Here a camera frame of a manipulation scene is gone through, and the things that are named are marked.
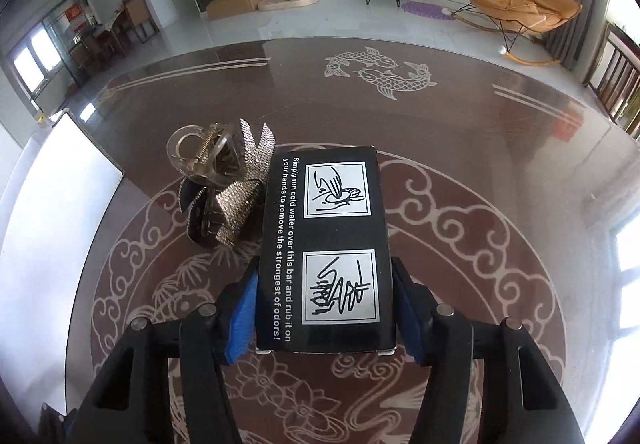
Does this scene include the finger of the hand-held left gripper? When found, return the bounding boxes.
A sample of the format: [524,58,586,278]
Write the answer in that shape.
[40,403,76,444]

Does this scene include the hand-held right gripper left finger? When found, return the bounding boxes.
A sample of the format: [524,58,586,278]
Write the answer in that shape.
[75,265,259,444]

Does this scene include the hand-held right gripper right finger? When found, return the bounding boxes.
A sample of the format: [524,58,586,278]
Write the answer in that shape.
[391,256,587,444]

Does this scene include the black printed box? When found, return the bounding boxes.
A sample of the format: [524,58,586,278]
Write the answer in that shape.
[254,144,398,356]

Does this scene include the dark patterned glass desktop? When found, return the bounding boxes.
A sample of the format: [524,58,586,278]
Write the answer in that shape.
[15,36,640,444]

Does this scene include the rhinestone bow hair clip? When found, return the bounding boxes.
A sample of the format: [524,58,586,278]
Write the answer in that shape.
[200,119,279,249]

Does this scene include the clear hair claw clip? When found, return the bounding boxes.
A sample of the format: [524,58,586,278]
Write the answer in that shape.
[167,123,246,189]

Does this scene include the white flat panel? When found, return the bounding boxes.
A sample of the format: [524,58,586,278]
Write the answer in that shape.
[0,110,124,390]

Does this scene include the wooden dining set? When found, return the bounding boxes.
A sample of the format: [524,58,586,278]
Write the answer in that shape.
[65,0,161,89]

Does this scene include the cardboard box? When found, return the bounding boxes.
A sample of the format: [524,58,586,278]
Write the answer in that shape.
[206,0,268,21]

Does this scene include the purple floor rug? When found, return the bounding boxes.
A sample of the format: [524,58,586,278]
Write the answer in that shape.
[401,0,453,19]

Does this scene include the round beige floor cushion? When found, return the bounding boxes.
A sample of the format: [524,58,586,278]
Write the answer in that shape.
[258,0,320,13]

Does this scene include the wooden chair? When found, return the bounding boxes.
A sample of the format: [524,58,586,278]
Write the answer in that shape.
[587,21,640,125]

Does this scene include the orange lounge chair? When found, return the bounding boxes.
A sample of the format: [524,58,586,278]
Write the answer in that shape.
[452,0,583,67]

